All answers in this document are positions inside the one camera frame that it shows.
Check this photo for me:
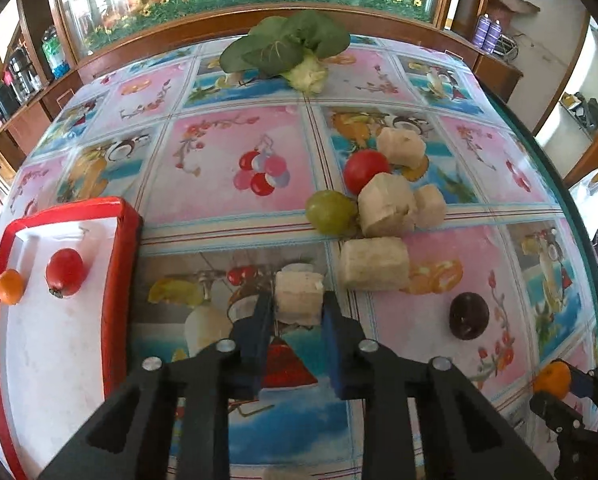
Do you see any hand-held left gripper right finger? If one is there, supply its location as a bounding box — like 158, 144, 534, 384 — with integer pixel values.
320, 291, 554, 480

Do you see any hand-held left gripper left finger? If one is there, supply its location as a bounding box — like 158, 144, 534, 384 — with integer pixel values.
39, 292, 280, 480

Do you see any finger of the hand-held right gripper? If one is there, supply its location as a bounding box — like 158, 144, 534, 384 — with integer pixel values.
529, 392, 598, 480
566, 360, 598, 411

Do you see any orange kumquat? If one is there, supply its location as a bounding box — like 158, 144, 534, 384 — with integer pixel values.
0, 268, 26, 306
533, 360, 574, 401

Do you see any whitish food block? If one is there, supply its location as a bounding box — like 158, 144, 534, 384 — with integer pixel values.
274, 262, 326, 328

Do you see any large beige food block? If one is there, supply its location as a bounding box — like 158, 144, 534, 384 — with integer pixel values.
357, 172, 419, 238

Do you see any red tomato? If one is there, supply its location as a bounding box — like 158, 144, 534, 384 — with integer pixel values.
46, 247, 86, 299
343, 149, 392, 196

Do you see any red and white tray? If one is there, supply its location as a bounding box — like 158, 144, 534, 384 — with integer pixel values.
0, 196, 144, 468

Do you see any long beige food block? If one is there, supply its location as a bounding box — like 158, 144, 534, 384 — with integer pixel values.
338, 236, 411, 292

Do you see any dark purple plum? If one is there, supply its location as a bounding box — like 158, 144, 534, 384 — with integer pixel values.
449, 291, 490, 341

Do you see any green grape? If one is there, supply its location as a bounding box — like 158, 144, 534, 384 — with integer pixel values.
305, 189, 359, 236

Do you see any printed tablecloth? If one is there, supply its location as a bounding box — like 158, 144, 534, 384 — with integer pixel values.
0, 35, 598, 480

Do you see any small beige food block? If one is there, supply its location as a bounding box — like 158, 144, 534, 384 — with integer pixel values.
413, 184, 447, 231

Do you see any white plastic bag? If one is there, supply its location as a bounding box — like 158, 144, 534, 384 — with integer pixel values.
569, 167, 598, 211

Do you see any green bok choy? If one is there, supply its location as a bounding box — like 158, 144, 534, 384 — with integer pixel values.
219, 9, 351, 95

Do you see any white shelf unit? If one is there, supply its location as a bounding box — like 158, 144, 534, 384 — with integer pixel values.
534, 15, 598, 161

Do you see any wooden cabinet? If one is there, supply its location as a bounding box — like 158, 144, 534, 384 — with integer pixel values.
39, 2, 524, 126

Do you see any green plastic bottle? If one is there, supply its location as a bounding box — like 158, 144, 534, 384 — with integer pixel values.
42, 27, 70, 80

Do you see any group of dark bottles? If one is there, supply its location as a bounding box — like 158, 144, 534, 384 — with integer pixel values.
4, 50, 45, 103

